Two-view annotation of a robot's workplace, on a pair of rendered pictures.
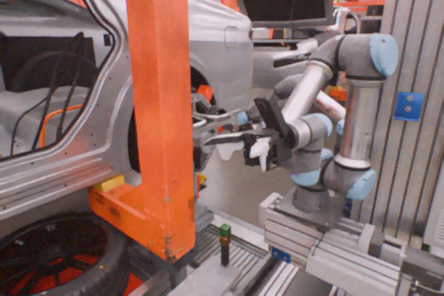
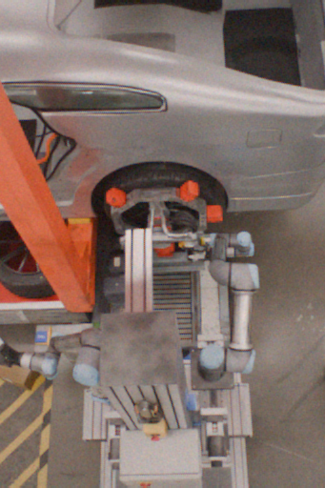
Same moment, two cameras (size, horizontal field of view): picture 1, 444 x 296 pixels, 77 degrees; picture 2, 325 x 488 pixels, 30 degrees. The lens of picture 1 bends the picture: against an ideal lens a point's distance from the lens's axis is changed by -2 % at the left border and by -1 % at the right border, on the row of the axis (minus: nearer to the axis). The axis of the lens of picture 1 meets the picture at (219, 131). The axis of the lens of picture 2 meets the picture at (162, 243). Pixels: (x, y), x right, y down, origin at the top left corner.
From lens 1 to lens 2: 2.95 m
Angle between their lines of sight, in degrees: 61
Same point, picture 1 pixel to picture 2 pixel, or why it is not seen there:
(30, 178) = not seen: hidden behind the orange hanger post
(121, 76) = (82, 166)
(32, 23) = not seen: outside the picture
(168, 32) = (34, 240)
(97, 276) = (34, 282)
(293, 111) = (62, 344)
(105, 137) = (70, 196)
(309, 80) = (73, 340)
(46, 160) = not seen: hidden behind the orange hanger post
